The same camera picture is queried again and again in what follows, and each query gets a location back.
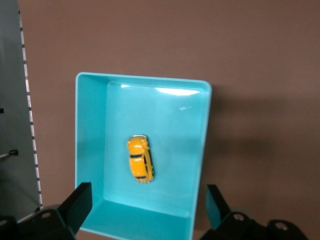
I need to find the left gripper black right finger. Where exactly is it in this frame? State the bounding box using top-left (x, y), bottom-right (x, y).
top-left (199, 184), bottom-right (307, 240)

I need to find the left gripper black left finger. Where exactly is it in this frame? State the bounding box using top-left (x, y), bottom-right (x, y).
top-left (0, 182), bottom-right (94, 240)

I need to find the yellow beetle toy car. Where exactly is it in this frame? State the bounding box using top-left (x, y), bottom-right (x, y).
top-left (126, 134), bottom-right (156, 185)

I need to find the teal plastic bin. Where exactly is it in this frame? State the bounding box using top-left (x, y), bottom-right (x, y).
top-left (74, 71), bottom-right (213, 240)

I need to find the metal rod with black knob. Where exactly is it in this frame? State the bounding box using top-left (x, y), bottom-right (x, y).
top-left (0, 149), bottom-right (19, 159)

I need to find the brown table mat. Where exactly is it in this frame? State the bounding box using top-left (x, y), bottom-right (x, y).
top-left (17, 0), bottom-right (320, 240)

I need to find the silver table edge strip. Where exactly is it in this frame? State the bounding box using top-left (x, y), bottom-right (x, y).
top-left (17, 8), bottom-right (44, 210)

